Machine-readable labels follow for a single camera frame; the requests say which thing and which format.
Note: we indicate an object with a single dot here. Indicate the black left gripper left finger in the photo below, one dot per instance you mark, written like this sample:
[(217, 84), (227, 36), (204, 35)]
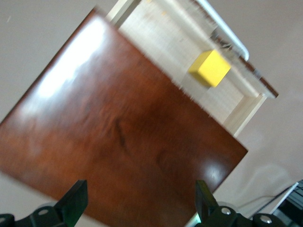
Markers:
[(75, 201)]

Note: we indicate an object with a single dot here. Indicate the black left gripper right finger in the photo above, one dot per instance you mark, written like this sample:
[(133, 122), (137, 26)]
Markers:
[(203, 201)]

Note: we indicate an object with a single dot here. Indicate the dark brown wooden box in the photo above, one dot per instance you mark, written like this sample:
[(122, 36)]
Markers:
[(118, 130)]

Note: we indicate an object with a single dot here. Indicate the yellow cube block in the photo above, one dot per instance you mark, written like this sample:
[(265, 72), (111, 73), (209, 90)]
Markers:
[(210, 68)]

